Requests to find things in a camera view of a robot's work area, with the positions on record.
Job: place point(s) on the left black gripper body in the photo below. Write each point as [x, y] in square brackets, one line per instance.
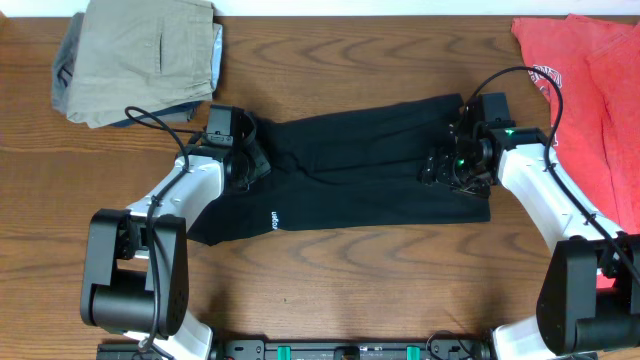
[257, 163]

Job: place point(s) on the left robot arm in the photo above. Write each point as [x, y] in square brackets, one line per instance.
[136, 278]

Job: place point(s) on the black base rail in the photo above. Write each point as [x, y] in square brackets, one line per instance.
[435, 348]

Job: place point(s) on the black polo shirt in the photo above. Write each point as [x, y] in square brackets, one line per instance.
[349, 169]

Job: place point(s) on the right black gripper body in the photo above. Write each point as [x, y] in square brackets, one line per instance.
[445, 167]

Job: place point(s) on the folded grey garment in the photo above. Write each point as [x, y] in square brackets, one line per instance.
[62, 68]

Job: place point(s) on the folded khaki trousers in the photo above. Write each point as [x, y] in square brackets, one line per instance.
[152, 54]

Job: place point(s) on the folded dark blue garment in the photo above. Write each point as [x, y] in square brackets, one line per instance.
[182, 113]

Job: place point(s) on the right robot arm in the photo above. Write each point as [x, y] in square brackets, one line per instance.
[589, 300]

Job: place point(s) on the red printed t-shirt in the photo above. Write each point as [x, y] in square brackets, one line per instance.
[589, 69]

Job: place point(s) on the folded light blue garment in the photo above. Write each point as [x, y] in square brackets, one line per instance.
[216, 57]

